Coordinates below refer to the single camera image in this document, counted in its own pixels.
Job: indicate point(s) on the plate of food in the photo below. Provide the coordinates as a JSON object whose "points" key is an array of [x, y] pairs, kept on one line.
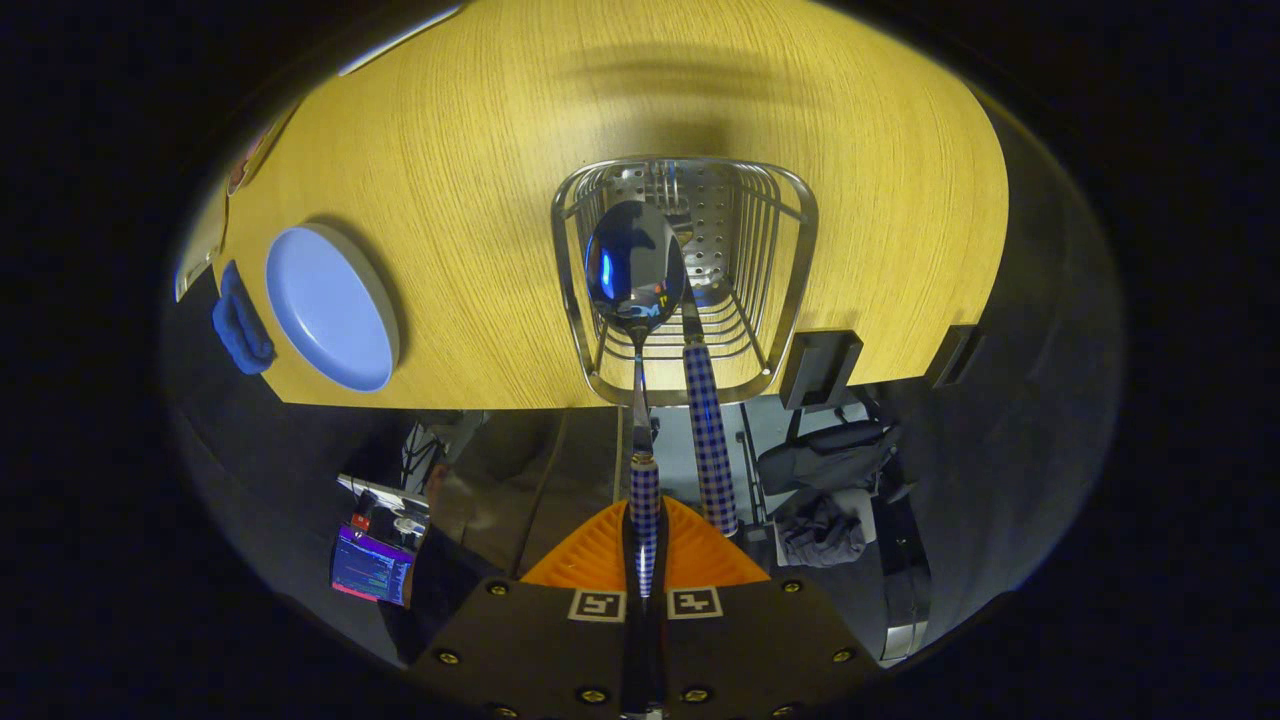
{"points": [[243, 165]]}

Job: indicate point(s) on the crumpled grey cloth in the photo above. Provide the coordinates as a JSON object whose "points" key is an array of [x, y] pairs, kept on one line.
{"points": [[820, 535]]}

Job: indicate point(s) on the white side desk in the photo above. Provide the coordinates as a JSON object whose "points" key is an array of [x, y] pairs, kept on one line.
{"points": [[375, 492]]}

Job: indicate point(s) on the black office chair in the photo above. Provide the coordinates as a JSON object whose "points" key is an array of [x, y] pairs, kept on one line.
{"points": [[825, 460]]}

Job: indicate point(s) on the laptop with lit screen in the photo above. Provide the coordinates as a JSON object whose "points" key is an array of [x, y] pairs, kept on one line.
{"points": [[370, 568]]}

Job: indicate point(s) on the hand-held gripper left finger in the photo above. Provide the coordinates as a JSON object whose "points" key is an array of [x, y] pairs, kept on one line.
{"points": [[632, 665]]}

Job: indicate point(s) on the blue round plate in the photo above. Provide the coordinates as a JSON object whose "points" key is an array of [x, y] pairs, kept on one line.
{"points": [[325, 305]]}

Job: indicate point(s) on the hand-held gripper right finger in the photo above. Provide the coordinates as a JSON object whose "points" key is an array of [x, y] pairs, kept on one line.
{"points": [[658, 665]]}

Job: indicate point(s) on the blue folded cloth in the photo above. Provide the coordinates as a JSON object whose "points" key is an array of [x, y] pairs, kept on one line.
{"points": [[240, 330]]}

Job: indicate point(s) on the black table bracket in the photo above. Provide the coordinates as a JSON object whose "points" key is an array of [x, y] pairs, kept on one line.
{"points": [[955, 355], [820, 368]]}

